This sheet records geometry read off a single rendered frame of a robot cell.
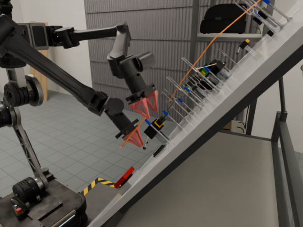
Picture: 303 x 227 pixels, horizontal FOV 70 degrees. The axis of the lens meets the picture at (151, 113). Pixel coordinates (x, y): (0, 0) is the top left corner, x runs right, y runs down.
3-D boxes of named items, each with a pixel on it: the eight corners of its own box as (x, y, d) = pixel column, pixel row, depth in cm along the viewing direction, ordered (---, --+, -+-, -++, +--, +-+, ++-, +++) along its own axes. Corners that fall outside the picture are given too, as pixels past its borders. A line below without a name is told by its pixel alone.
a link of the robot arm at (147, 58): (114, 76, 82) (107, 54, 77) (138, 64, 87) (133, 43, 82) (132, 85, 73) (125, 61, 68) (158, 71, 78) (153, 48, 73)
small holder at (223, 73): (239, 66, 83) (224, 54, 84) (230, 76, 78) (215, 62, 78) (231, 74, 87) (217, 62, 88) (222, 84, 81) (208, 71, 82)
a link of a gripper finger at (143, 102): (162, 110, 76) (150, 86, 74) (152, 119, 71) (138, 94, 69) (149, 115, 80) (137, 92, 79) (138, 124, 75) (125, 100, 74)
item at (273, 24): (285, 17, 87) (268, 3, 88) (279, 24, 80) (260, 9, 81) (275, 26, 91) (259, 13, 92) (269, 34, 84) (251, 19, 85)
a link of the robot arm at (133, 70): (113, 65, 74) (119, 61, 69) (130, 57, 77) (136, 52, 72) (123, 83, 75) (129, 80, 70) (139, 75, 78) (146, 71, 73)
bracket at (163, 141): (168, 140, 82) (159, 131, 82) (172, 137, 80) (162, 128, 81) (162, 147, 78) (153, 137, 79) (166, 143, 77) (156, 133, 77)
